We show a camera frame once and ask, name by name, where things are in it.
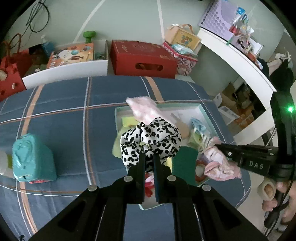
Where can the teal pump bottle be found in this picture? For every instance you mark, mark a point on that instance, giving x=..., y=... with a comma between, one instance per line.
x=47, y=46

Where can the white foam board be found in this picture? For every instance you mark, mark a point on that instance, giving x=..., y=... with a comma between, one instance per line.
x=69, y=71

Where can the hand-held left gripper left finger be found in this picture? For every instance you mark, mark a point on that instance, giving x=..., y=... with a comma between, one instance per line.
x=142, y=176

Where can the pile of cardboard boxes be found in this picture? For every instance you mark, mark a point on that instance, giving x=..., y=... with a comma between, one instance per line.
x=233, y=109

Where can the shallow teal cardboard box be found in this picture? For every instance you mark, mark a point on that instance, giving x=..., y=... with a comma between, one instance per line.
x=196, y=111

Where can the blue plaid blanket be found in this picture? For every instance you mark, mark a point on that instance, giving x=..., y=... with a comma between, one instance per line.
x=69, y=120

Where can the orange toy box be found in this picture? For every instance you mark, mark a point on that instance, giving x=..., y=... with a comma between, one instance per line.
x=69, y=55

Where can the yellow green scouring sponge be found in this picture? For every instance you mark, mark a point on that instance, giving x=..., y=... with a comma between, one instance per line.
x=185, y=162

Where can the leopard print scrunchie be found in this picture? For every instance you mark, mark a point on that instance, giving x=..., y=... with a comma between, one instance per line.
x=152, y=136

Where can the person's right hand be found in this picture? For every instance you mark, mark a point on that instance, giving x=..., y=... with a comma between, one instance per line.
x=268, y=190

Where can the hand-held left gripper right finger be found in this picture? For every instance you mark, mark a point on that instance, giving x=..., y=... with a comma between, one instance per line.
x=157, y=185

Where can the pink fluffy sock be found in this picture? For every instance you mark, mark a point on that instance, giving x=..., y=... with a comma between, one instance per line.
x=143, y=107

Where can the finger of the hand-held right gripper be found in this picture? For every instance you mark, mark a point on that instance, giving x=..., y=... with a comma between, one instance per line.
x=229, y=153

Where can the small yellow gift bag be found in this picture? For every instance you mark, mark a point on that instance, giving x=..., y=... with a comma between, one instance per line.
x=185, y=37

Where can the white curved desk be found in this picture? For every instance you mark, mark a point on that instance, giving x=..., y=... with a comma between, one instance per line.
x=242, y=67

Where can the yellow green cloth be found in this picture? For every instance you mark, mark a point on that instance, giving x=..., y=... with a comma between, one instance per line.
x=129, y=121

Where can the white plastic container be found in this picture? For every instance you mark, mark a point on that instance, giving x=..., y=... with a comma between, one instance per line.
x=5, y=164

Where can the pale blue packet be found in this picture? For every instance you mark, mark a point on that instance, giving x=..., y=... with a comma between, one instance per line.
x=183, y=49

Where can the pink patterned cloth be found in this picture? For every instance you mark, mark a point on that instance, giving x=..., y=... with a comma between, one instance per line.
x=219, y=166

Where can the green dumbbell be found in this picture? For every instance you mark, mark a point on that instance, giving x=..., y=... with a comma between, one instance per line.
x=89, y=36

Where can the pile of desk stationery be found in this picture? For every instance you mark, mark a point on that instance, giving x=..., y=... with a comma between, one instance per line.
x=245, y=34

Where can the purple perforated basket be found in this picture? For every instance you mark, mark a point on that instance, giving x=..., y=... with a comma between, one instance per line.
x=217, y=16

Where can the black garment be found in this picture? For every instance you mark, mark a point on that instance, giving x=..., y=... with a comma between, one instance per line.
x=279, y=78

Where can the teal wet wipes pack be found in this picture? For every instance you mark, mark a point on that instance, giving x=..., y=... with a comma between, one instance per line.
x=34, y=157

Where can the red felt tote bag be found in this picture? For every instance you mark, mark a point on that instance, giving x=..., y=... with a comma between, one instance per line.
x=11, y=74

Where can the pink red hair accessory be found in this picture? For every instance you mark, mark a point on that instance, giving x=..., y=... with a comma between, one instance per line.
x=149, y=187

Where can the pale blue face mask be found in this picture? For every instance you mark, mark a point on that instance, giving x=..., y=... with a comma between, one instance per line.
x=198, y=125

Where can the red cardboard box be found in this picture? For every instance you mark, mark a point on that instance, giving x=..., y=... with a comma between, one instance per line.
x=138, y=54

